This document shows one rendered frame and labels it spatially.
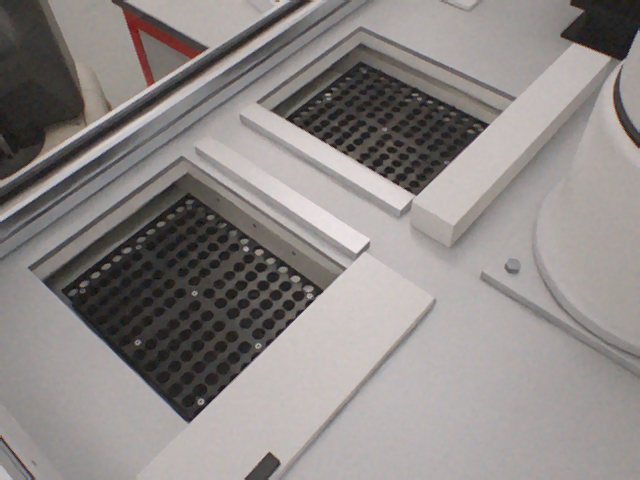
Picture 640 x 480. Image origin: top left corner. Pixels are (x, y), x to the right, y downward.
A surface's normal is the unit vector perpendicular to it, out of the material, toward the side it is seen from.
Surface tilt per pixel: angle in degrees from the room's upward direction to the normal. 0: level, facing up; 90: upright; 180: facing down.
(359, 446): 0
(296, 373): 0
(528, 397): 0
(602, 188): 90
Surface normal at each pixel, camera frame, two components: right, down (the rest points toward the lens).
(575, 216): -0.99, 0.12
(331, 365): -0.04, -0.61
